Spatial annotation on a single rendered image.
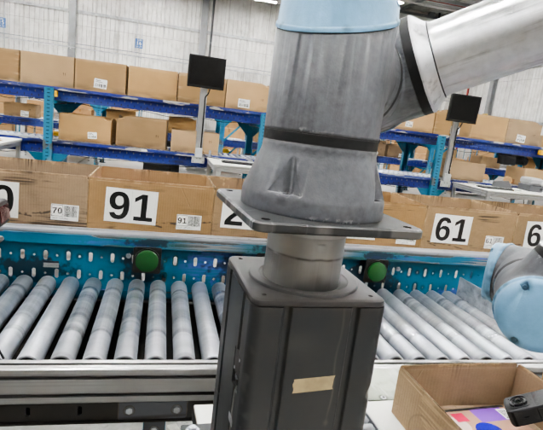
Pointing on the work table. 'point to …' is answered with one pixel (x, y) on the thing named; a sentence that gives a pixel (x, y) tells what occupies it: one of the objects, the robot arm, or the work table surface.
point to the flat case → (483, 418)
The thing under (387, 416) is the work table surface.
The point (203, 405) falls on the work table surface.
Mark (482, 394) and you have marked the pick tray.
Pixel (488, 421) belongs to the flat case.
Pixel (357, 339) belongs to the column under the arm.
